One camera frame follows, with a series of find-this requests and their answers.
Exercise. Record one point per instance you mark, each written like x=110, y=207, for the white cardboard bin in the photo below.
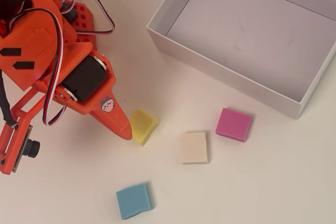
x=249, y=37

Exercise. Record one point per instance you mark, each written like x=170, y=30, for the orange gripper with servo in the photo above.
x=85, y=78

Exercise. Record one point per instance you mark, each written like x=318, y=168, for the wrist camera on orange bracket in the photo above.
x=31, y=148

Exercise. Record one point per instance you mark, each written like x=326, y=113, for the cream foam cuboid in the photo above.
x=194, y=146

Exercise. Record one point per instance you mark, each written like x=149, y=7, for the blue foam cuboid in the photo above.
x=134, y=200

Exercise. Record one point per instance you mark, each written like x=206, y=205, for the orange robot base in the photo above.
x=84, y=22

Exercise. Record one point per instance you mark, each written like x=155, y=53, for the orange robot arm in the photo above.
x=39, y=24

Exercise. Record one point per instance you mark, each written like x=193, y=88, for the pink foam cuboid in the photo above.
x=232, y=124

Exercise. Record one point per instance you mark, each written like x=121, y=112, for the yellow foam cuboid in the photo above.
x=143, y=125

